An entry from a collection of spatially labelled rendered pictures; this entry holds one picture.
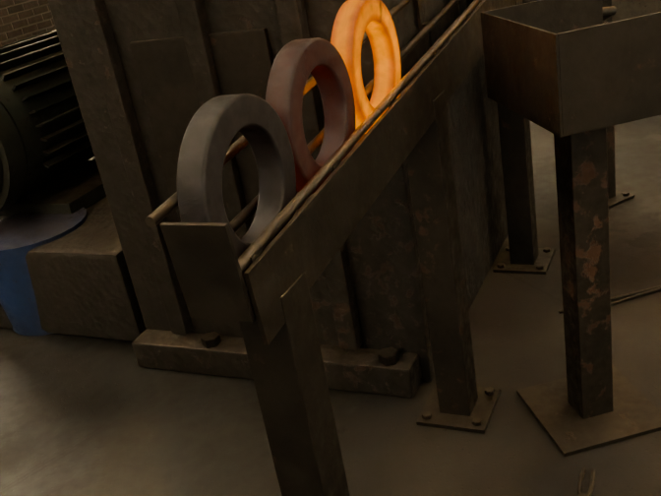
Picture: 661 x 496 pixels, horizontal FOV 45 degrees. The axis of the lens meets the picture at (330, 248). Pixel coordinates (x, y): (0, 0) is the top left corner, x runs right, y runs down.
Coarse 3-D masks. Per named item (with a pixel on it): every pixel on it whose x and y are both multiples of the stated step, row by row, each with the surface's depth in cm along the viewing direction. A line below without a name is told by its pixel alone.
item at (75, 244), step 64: (0, 64) 204; (64, 64) 220; (0, 128) 194; (64, 128) 213; (0, 192) 202; (64, 192) 223; (64, 256) 194; (0, 320) 215; (64, 320) 204; (128, 320) 194
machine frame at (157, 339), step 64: (64, 0) 156; (128, 0) 150; (192, 0) 142; (256, 0) 140; (320, 0) 135; (384, 0) 132; (448, 0) 164; (128, 64) 157; (192, 64) 147; (256, 64) 144; (128, 128) 160; (320, 128) 143; (128, 192) 172; (256, 192) 157; (384, 192) 147; (128, 256) 180; (384, 256) 153; (192, 320) 181; (320, 320) 166; (384, 320) 159; (384, 384) 159
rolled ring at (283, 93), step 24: (288, 48) 92; (312, 48) 92; (288, 72) 89; (312, 72) 99; (336, 72) 99; (288, 96) 88; (336, 96) 101; (288, 120) 88; (336, 120) 102; (336, 144) 102; (312, 168) 93
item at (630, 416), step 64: (576, 0) 127; (512, 64) 117; (576, 64) 104; (640, 64) 105; (576, 128) 107; (576, 192) 125; (576, 256) 130; (576, 320) 135; (576, 384) 142; (576, 448) 136
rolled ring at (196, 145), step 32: (224, 96) 79; (256, 96) 82; (192, 128) 76; (224, 128) 77; (256, 128) 83; (192, 160) 74; (256, 160) 88; (288, 160) 88; (192, 192) 74; (288, 192) 89; (256, 224) 87
